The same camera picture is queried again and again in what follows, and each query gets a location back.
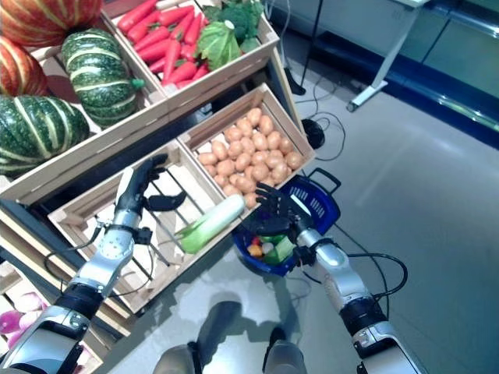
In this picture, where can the black round floor base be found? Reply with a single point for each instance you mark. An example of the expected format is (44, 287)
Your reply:
(313, 132)

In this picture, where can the orange fruit toy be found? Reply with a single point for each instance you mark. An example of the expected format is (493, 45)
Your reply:
(255, 251)

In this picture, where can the small red radish toy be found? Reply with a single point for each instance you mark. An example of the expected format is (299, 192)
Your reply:
(256, 240)

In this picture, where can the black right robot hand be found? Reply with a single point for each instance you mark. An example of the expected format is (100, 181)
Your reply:
(284, 212)

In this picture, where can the silver left robot leg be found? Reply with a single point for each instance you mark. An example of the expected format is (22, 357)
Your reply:
(175, 360)

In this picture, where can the orange striped pumpkin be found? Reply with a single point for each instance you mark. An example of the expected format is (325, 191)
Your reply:
(47, 19)
(19, 70)

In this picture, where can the wooden display shelf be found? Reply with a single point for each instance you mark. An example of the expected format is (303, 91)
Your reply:
(288, 97)

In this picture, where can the dark green leafy greens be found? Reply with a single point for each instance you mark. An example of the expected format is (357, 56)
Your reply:
(241, 19)

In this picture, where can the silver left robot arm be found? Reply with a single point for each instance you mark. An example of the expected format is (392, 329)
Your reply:
(113, 245)

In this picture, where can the red carrot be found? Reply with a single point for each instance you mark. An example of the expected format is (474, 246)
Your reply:
(136, 15)
(143, 28)
(175, 16)
(171, 58)

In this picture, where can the black tripod stand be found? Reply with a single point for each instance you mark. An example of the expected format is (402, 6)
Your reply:
(300, 90)

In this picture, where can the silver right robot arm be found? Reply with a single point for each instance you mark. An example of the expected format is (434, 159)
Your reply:
(339, 269)

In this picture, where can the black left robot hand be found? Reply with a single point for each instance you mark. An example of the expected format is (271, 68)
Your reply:
(132, 187)

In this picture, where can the white garlic toy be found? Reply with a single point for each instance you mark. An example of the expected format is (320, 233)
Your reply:
(267, 247)

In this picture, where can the white desk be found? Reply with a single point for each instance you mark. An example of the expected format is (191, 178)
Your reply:
(366, 95)

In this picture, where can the round green cabbage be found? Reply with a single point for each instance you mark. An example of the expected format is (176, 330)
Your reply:
(218, 46)

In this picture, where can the purple white turnip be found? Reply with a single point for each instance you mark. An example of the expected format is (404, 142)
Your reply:
(9, 319)
(31, 302)
(29, 317)

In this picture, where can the blue plastic shopping basket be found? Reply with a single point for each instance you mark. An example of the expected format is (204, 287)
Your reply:
(312, 202)

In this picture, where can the green striped pumpkin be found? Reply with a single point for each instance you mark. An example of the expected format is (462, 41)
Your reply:
(97, 78)
(35, 132)

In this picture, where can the napa cabbage toy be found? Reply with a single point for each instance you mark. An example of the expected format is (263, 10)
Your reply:
(214, 222)
(280, 249)

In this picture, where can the small green lettuce toy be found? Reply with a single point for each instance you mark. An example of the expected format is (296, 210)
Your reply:
(273, 238)

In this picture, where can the red vegetables in top crate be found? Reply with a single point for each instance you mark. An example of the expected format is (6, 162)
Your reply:
(181, 72)

